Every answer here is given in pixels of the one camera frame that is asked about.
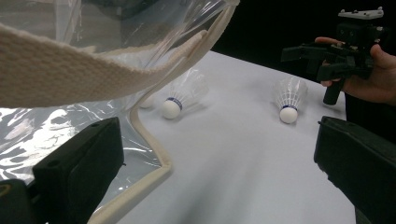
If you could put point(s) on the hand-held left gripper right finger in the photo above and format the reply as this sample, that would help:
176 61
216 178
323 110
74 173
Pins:
358 161

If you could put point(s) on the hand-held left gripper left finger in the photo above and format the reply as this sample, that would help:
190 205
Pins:
77 174

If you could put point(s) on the clear plastic bag beige trim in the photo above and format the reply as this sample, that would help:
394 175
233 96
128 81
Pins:
46 71

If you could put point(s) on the black curtain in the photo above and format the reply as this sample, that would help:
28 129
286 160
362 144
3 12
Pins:
264 25

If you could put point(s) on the white table cover sheet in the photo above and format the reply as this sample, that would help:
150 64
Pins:
233 155

